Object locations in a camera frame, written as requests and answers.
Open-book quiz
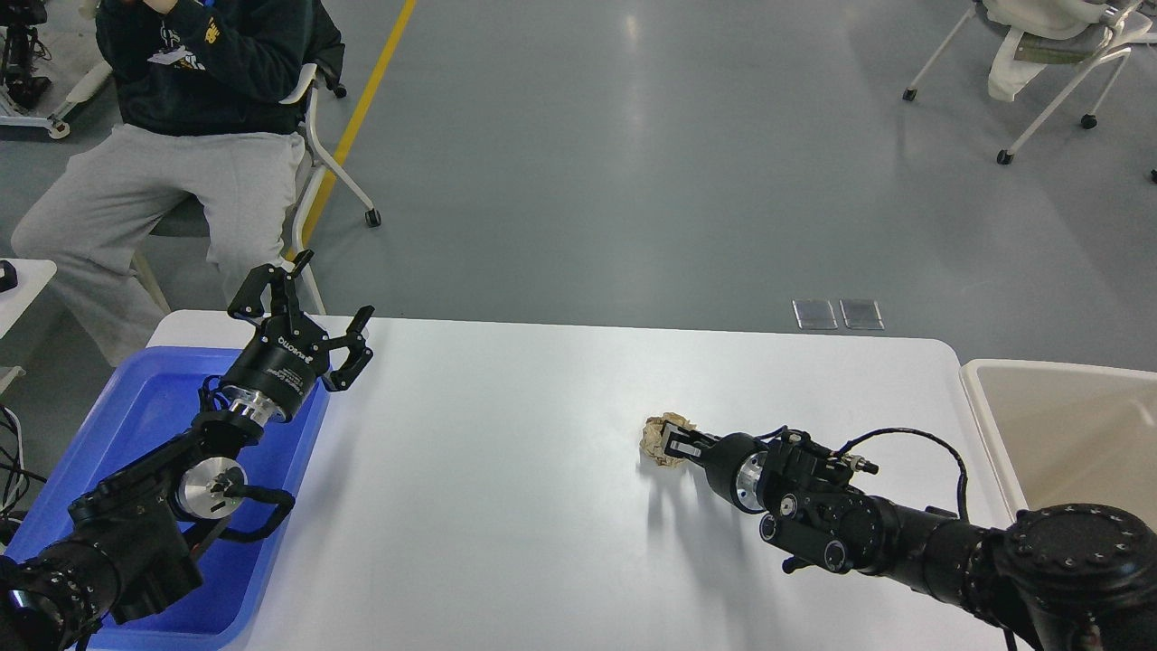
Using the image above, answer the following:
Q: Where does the beige plastic bin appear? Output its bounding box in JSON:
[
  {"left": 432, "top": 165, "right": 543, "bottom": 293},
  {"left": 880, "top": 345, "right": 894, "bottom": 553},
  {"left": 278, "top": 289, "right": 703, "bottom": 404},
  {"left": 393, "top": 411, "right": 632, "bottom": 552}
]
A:
[{"left": 960, "top": 358, "right": 1156, "bottom": 526}]

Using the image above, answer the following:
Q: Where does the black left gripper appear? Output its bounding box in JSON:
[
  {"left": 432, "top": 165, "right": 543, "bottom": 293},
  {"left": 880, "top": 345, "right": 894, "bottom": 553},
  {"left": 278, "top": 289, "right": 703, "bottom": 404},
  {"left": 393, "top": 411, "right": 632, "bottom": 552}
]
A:
[{"left": 220, "top": 249, "right": 375, "bottom": 423}]

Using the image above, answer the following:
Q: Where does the equipment stand top left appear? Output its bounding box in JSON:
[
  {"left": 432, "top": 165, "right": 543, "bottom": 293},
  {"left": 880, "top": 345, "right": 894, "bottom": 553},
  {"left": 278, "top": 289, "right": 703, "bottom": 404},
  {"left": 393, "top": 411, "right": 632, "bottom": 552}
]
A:
[{"left": 1, "top": 1, "right": 111, "bottom": 140}]

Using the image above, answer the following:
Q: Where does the black device on side table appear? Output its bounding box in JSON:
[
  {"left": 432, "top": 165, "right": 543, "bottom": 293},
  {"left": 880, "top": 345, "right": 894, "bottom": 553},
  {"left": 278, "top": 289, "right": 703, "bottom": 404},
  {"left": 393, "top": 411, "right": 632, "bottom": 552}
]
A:
[{"left": 0, "top": 259, "right": 19, "bottom": 293}]

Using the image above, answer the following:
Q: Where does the black cables left edge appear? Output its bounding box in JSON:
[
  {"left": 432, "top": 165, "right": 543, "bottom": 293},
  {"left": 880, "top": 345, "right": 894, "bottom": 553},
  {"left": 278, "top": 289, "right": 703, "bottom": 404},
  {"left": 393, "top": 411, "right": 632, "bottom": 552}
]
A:
[{"left": 0, "top": 402, "right": 46, "bottom": 543}]

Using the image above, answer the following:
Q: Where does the metal floor plate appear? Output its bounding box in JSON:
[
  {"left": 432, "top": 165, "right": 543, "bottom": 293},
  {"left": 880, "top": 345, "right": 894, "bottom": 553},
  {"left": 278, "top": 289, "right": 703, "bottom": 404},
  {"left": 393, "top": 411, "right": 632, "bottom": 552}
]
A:
[
  {"left": 839, "top": 299, "right": 885, "bottom": 331},
  {"left": 793, "top": 299, "right": 839, "bottom": 331}
]

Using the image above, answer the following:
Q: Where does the blue plastic bin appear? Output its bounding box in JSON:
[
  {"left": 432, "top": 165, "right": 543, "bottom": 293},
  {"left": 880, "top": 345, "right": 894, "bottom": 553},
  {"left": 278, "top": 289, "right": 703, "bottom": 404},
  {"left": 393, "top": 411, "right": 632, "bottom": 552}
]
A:
[{"left": 3, "top": 347, "right": 329, "bottom": 650}]

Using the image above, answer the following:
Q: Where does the beige paper ball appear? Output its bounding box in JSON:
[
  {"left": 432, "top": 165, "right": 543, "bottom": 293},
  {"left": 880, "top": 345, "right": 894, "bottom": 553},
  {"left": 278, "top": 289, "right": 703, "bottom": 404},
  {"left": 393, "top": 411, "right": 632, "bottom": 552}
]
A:
[{"left": 639, "top": 410, "right": 697, "bottom": 468}]

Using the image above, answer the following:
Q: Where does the white office chair right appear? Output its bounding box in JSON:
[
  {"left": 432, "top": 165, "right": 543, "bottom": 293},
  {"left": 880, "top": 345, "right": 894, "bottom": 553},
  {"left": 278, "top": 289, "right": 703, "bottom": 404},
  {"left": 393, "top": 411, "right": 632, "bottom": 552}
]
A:
[{"left": 902, "top": 1, "right": 1154, "bottom": 165}]

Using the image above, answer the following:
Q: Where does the seated person in black hoodie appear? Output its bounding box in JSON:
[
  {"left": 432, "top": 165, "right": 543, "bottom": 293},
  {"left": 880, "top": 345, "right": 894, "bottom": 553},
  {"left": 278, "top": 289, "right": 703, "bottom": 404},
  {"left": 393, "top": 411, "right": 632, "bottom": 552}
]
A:
[{"left": 12, "top": 1, "right": 342, "bottom": 367}]

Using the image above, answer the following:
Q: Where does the metal floor plate left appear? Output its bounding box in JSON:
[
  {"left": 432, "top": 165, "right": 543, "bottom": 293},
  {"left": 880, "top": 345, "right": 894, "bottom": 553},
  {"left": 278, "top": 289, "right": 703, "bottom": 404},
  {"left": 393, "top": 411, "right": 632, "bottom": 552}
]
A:
[{"left": 793, "top": 299, "right": 839, "bottom": 331}]

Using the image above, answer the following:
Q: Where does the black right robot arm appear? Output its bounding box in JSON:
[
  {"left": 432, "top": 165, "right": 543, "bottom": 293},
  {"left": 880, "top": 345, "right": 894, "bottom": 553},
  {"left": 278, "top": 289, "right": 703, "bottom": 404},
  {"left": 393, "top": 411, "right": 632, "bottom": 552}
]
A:
[{"left": 659, "top": 417, "right": 1156, "bottom": 650}]

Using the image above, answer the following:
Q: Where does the metal floor plate right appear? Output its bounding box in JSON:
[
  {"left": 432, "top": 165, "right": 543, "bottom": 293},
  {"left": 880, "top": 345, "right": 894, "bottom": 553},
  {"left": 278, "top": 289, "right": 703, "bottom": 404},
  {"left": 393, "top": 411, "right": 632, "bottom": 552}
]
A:
[{"left": 839, "top": 299, "right": 885, "bottom": 331}]

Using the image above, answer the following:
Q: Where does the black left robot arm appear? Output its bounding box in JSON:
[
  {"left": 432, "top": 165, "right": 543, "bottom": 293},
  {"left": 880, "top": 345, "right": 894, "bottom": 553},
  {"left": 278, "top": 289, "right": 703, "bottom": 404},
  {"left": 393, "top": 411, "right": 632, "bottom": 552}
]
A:
[{"left": 3, "top": 249, "right": 373, "bottom": 650}]

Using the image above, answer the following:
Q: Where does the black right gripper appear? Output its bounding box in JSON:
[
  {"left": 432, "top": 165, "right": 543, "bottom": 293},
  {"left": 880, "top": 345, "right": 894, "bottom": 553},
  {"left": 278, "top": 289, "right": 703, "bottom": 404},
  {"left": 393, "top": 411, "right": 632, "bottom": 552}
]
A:
[{"left": 662, "top": 423, "right": 768, "bottom": 515}]

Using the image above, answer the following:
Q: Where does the white side table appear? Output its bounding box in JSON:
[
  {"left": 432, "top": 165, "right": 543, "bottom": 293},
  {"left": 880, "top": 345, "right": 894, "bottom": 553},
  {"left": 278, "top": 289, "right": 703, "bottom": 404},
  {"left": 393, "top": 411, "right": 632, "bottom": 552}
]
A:
[{"left": 1, "top": 257, "right": 57, "bottom": 336}]

